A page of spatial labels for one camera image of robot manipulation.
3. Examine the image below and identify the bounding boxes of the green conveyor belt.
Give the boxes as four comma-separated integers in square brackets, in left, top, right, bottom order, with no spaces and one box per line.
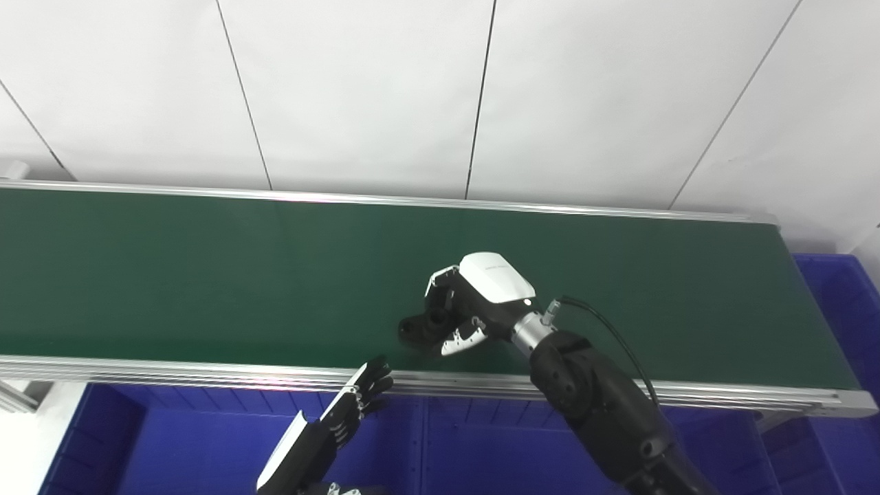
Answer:
[0,162,880,420]

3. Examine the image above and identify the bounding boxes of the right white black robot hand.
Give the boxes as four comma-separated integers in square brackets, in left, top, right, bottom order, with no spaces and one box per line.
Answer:
[424,252,538,358]

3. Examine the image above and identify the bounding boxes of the blue plastic bin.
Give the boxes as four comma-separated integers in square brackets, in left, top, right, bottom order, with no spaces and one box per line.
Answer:
[38,382,426,495]
[755,253,880,495]
[418,395,765,495]

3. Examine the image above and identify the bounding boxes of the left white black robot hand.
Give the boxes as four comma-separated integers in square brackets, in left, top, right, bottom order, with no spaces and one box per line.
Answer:
[256,355,395,495]

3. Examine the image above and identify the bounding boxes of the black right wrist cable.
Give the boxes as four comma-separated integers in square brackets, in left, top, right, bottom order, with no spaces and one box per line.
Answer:
[547,296,662,408]

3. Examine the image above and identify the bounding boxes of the aluminium conveyor leg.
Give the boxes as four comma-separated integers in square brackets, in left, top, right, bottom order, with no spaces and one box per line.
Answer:
[0,378,54,415]

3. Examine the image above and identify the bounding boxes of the black flanged metal part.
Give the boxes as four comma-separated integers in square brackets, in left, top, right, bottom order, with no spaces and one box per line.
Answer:
[397,308,449,349]

